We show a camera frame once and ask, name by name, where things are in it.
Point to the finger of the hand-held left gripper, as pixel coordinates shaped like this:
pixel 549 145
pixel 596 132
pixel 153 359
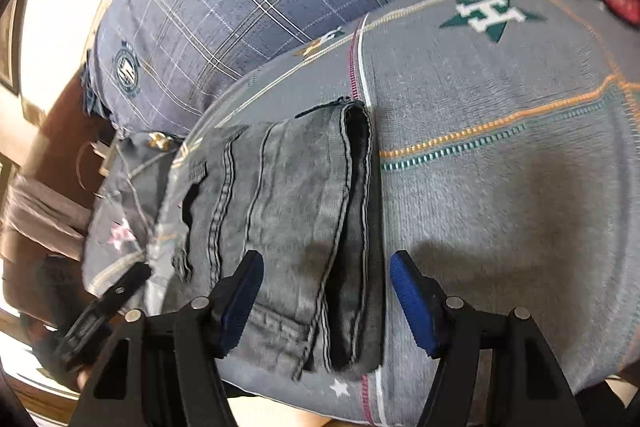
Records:
pixel 125 284

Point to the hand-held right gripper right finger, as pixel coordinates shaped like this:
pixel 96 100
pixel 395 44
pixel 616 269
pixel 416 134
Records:
pixel 415 302

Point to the pinkish grey cloth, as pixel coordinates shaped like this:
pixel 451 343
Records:
pixel 40 212

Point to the grey star print pillow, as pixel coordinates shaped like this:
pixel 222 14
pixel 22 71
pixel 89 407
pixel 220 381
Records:
pixel 130 197

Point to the brown wooden nightstand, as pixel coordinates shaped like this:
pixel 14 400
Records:
pixel 65 122

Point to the grey denim pants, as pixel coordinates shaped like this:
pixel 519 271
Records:
pixel 290 207

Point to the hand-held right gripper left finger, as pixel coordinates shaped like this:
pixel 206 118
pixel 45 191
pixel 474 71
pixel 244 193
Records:
pixel 242 302

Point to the framed wall picture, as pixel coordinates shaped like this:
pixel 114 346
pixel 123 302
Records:
pixel 7 47

